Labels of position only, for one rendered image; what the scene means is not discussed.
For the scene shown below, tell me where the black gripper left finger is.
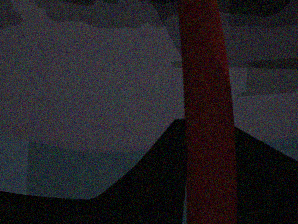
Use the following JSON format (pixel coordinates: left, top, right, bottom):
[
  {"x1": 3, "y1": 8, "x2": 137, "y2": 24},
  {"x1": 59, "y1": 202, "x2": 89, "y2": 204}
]
[{"x1": 0, "y1": 119, "x2": 188, "y2": 224}]

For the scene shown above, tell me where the red peg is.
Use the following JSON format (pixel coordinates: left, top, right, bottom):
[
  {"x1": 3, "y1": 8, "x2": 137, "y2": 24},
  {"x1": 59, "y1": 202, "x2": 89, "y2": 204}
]
[{"x1": 178, "y1": 0, "x2": 238, "y2": 224}]

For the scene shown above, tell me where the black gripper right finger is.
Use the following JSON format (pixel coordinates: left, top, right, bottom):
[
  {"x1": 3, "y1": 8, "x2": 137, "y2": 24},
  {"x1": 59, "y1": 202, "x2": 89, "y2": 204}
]
[{"x1": 234, "y1": 127, "x2": 298, "y2": 224}]

